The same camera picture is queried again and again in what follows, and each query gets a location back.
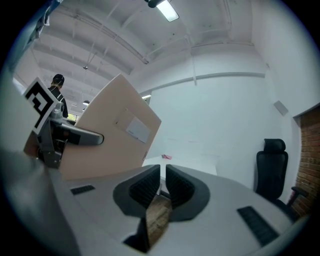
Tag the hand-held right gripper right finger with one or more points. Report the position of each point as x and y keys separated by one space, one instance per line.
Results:
x=185 y=195

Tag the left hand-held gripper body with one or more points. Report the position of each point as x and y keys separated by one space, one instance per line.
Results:
x=47 y=140

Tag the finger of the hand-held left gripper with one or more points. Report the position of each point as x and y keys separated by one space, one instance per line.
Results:
x=85 y=136

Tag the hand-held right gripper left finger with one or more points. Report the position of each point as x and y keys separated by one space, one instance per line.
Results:
x=140 y=192

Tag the beige board item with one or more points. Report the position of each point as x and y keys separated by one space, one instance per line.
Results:
x=110 y=110

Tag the small pink item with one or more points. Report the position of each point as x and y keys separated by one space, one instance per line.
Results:
x=167 y=156

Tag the white table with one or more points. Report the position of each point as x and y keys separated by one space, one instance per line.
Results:
x=190 y=165

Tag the black office chair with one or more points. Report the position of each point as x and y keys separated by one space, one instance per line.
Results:
x=271 y=172

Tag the blue garment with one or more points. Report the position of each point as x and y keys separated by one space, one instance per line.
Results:
x=41 y=20

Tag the white ceiling pipe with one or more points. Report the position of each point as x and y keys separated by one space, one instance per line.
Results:
x=194 y=65

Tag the black ceiling fixture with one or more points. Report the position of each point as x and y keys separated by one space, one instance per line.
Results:
x=153 y=3

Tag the rectangular ceiling light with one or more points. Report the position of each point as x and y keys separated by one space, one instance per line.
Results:
x=168 y=10

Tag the grey wall panel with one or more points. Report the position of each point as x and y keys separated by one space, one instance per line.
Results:
x=280 y=108

